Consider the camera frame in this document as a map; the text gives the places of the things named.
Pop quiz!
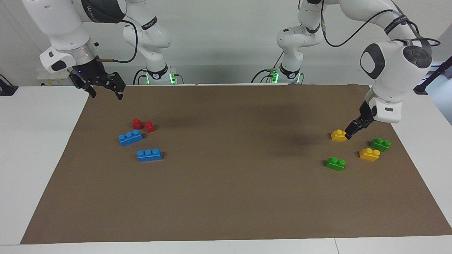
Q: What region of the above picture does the green two-stud block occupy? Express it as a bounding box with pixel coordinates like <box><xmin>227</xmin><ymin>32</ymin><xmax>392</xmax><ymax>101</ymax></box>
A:
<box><xmin>325</xmin><ymin>157</ymin><xmax>347</xmax><ymax>172</ymax></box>
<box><xmin>370</xmin><ymin>137</ymin><xmax>392</xmax><ymax>153</ymax></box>

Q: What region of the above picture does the blue three-stud block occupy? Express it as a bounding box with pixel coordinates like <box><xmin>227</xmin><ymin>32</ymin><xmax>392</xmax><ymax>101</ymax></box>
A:
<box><xmin>137</xmin><ymin>148</ymin><xmax>163</xmax><ymax>163</ymax></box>
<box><xmin>118</xmin><ymin>129</ymin><xmax>144</xmax><ymax>147</ymax></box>

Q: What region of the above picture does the yellow two-stud block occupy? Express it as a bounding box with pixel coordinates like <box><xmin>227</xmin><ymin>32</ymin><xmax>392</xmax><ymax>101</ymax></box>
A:
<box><xmin>331</xmin><ymin>129</ymin><xmax>349</xmax><ymax>142</ymax></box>
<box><xmin>359</xmin><ymin>147</ymin><xmax>381</xmax><ymax>162</ymax></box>

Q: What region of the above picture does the white power box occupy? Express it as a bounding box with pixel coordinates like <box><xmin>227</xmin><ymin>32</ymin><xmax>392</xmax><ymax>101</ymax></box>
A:
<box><xmin>36</xmin><ymin>68</ymin><xmax>77</xmax><ymax>87</ymax></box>

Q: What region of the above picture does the black tripod stand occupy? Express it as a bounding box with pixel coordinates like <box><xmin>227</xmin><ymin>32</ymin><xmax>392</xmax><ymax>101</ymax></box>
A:
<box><xmin>412</xmin><ymin>54</ymin><xmax>452</xmax><ymax>95</ymax></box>

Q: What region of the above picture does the black clamp stand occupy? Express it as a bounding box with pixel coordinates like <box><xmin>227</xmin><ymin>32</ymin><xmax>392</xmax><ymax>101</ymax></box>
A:
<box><xmin>0</xmin><ymin>73</ymin><xmax>19</xmax><ymax>97</ymax></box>

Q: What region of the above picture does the brown table mat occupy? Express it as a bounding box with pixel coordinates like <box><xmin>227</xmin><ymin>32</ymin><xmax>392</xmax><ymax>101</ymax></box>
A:
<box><xmin>20</xmin><ymin>83</ymin><xmax>452</xmax><ymax>245</ymax></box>

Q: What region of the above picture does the black base cable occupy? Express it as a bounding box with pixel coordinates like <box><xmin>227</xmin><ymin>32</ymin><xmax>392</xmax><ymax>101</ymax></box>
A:
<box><xmin>132</xmin><ymin>68</ymin><xmax>149</xmax><ymax>85</ymax></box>
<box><xmin>250</xmin><ymin>51</ymin><xmax>284</xmax><ymax>84</ymax></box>

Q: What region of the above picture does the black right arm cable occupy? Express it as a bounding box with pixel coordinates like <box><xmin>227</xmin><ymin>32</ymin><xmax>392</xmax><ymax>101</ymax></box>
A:
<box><xmin>96</xmin><ymin>18</ymin><xmax>139</xmax><ymax>64</ymax></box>

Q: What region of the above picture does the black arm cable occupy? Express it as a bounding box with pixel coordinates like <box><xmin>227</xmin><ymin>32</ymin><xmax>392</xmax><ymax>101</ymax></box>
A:
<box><xmin>96</xmin><ymin>18</ymin><xmax>139</xmax><ymax>64</ymax></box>
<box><xmin>319</xmin><ymin>0</ymin><xmax>442</xmax><ymax>48</ymax></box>

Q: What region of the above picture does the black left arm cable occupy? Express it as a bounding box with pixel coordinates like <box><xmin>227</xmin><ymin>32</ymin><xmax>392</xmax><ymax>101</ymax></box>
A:
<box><xmin>319</xmin><ymin>0</ymin><xmax>442</xmax><ymax>48</ymax></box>

